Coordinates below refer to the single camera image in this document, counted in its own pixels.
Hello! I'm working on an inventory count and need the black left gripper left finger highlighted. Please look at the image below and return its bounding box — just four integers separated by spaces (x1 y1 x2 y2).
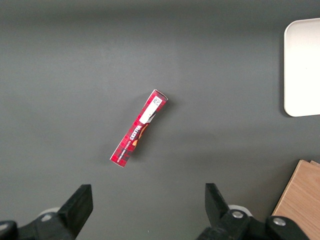
0 184 94 240

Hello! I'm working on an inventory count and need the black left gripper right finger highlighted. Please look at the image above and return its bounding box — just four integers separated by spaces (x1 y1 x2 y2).
197 183 308 240

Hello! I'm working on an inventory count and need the wooden drawer cabinet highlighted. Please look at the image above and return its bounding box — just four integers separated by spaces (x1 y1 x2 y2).
271 159 320 240

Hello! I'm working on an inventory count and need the red cookie box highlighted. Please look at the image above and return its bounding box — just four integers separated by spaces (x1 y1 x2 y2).
109 88 169 169

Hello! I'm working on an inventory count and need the beige rectangular tray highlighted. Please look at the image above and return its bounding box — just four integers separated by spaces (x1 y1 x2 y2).
283 17 320 118

